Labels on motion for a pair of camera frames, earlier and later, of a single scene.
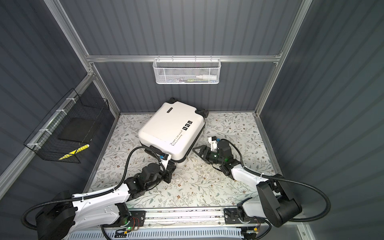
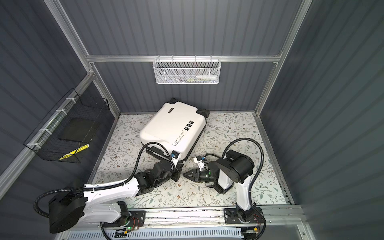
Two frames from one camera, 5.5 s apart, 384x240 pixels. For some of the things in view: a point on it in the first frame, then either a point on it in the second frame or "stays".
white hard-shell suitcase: (173, 129) stays
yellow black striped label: (72, 153) stays
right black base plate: (232, 216) stays
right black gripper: (201, 154) to (197, 175)
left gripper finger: (171, 166) to (176, 175)
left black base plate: (136, 218) stays
